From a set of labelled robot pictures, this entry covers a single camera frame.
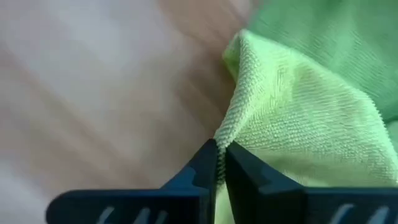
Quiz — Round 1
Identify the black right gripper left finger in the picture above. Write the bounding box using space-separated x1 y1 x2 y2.
45 138 219 224

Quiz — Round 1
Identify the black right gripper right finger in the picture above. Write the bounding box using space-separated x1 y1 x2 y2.
224 141 398 224

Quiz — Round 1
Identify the yellow-green microfiber towel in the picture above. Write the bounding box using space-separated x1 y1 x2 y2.
213 28 398 224

